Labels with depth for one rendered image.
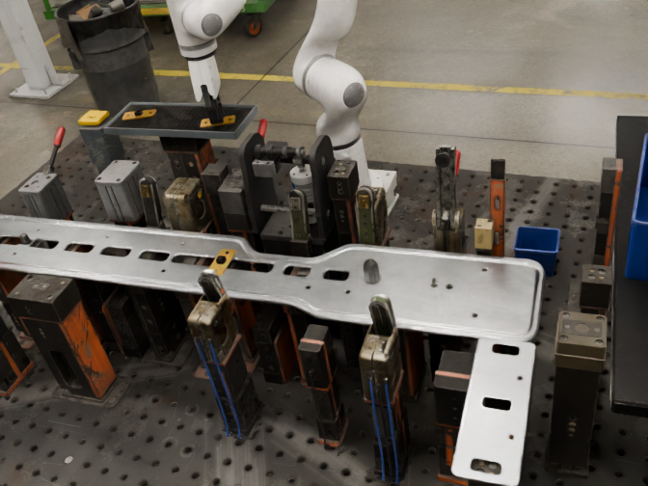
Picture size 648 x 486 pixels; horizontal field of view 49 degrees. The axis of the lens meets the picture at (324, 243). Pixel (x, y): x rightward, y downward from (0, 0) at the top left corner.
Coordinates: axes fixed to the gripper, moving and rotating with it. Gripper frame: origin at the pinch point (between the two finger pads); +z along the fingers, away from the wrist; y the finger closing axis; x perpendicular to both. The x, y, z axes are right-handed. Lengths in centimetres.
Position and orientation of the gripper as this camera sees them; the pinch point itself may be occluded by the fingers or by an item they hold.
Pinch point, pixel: (215, 112)
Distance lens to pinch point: 174.5
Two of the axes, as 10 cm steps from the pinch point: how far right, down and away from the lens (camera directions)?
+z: 1.4, 7.8, 6.1
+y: 0.1, 6.1, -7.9
